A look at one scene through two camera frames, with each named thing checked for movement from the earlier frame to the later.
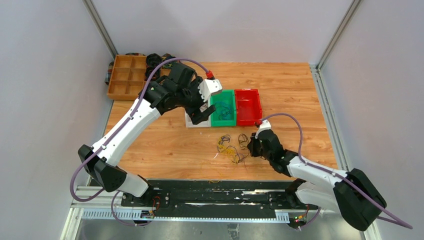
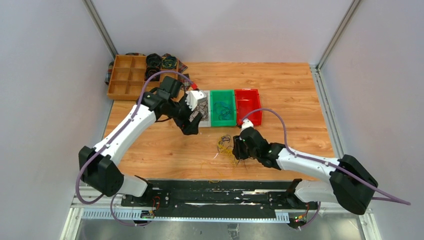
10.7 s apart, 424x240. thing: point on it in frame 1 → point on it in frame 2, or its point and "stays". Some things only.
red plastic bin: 248,107 stays
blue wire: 226,110 stays
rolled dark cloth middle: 150,67 stays
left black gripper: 196,116 → 188,128
